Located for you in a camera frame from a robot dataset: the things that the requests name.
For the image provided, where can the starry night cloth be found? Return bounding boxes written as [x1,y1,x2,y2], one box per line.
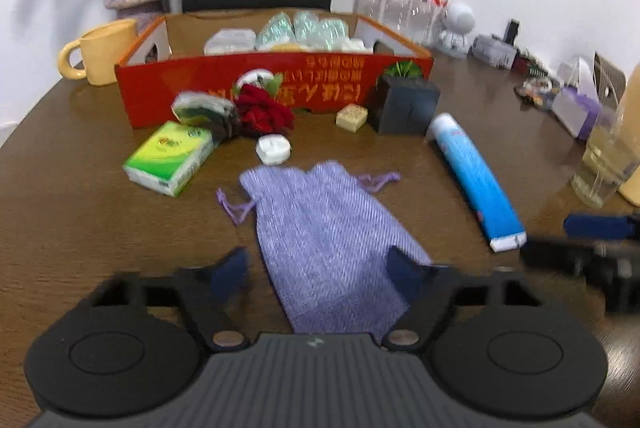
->
[171,92,241,142]

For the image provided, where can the yellow ceramic mug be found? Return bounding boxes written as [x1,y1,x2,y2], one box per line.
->
[58,18,138,87]

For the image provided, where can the snack packets pile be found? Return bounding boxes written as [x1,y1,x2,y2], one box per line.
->
[514,76,560,111]

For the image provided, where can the grey small device box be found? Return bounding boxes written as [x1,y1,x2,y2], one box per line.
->
[471,35,518,70]

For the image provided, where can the black cube box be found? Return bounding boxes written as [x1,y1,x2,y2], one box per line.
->
[368,75,440,136]

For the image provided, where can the yellow white plush toy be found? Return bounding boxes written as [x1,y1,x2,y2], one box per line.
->
[260,37,373,55]

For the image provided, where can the red cardboard tray box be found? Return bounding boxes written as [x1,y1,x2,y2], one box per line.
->
[115,9,434,128]

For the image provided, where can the purple drawstring pouch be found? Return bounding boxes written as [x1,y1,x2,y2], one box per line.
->
[216,161,432,339]

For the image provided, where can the blue toothpaste tube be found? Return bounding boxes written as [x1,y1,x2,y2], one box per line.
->
[430,113,527,253]

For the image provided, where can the green tissue pack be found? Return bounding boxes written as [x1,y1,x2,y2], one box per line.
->
[122,122,218,197]

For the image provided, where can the iridescent plastic bag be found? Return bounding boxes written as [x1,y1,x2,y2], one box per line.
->
[255,10,350,50]

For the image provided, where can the small white robot figurine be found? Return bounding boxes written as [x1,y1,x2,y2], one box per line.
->
[435,2,475,59]

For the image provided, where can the white cotton swab container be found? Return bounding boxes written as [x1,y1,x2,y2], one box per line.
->
[203,29,257,56]

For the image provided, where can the red artificial rose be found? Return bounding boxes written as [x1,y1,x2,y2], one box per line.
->
[232,69,295,138]

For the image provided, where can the glass of yellow liquid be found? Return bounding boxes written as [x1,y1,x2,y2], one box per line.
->
[572,121,639,208]

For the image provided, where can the purple white small box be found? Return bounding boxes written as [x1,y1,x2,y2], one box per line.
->
[551,87,602,140]

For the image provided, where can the small beige eraser block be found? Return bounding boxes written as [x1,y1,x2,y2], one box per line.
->
[335,103,368,133]

